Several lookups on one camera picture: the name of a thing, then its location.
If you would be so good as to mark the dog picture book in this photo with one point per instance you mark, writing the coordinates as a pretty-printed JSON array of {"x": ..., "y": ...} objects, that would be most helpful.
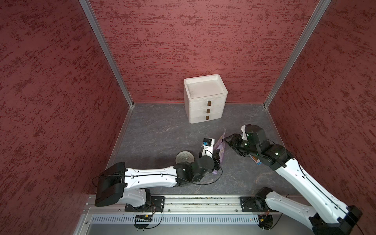
[{"x": 256, "y": 160}]

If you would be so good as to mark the left corner aluminium post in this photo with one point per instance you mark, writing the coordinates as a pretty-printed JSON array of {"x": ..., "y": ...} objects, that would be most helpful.
[{"x": 90, "y": 15}]

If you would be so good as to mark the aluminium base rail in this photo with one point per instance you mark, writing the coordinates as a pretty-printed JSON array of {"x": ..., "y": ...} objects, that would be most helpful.
[{"x": 180, "y": 204}]

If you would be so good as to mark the white patterned breakfast bowl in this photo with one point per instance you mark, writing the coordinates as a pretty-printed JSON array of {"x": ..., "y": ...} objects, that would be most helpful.
[{"x": 184, "y": 157}]

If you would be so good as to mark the right corner aluminium post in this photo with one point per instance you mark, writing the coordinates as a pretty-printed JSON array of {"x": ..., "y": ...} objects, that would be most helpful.
[{"x": 303, "y": 39}]

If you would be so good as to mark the controller board with cable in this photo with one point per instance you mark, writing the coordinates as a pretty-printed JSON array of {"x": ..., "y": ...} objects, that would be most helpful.
[
  {"x": 143, "y": 221},
  {"x": 267, "y": 221}
]

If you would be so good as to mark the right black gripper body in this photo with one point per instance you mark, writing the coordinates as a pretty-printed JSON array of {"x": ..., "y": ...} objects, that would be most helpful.
[{"x": 241, "y": 145}]

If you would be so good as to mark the white three-drawer foam cabinet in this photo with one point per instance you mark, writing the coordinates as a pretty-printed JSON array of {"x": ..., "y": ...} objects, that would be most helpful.
[{"x": 205, "y": 98}]

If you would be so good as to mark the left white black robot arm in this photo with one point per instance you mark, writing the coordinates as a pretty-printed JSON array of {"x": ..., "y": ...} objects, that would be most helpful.
[{"x": 110, "y": 185}]

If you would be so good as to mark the corner aluminium post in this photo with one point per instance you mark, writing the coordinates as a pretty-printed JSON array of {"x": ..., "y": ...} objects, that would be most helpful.
[
  {"x": 303, "y": 39},
  {"x": 90, "y": 15}
]

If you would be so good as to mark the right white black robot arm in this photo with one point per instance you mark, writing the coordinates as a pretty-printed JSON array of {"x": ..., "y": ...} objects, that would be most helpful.
[{"x": 325, "y": 214}]

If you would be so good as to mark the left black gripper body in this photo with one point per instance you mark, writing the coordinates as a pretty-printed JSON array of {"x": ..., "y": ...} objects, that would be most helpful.
[{"x": 216, "y": 158}]

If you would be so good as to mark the purple oats bag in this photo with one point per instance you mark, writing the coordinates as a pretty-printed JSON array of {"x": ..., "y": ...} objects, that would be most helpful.
[{"x": 220, "y": 144}]

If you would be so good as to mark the right controller board with cable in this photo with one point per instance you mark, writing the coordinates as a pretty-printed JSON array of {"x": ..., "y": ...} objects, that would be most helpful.
[{"x": 267, "y": 221}]

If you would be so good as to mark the left controller board with cable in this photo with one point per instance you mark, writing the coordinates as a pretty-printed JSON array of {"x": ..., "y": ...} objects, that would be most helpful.
[{"x": 143, "y": 221}]

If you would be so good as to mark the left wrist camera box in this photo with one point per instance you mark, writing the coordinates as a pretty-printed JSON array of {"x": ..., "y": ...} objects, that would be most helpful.
[{"x": 207, "y": 148}]

